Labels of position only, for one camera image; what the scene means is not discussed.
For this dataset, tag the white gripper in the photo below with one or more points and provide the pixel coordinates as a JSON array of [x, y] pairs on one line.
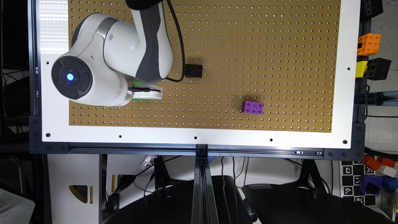
[[143, 91]]

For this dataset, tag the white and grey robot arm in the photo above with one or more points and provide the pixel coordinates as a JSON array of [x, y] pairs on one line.
[[111, 62]]

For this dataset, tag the yellow and black block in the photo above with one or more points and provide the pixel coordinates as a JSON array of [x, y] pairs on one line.
[[374, 69]]

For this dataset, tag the red orange block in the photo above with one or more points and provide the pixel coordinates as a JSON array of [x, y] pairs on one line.
[[375, 164]]

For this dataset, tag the dark purple block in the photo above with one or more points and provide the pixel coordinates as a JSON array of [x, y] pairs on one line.
[[370, 184]]

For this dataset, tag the fiducial marker board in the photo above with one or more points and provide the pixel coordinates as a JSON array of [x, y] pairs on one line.
[[350, 174]]

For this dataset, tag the black aluminium table frame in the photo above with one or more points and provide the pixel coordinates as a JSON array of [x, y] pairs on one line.
[[51, 132]]

